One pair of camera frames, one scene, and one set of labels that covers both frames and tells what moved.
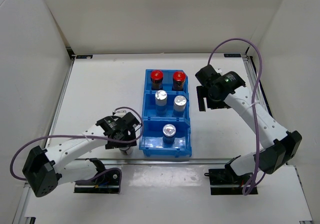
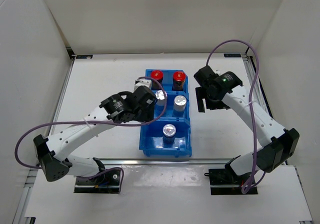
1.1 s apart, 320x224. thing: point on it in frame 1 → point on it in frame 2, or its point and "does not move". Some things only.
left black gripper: [113, 143] → [147, 115]
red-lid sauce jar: [179, 78] does not move
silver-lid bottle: [180, 102] does not move
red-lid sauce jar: [156, 76] does not move
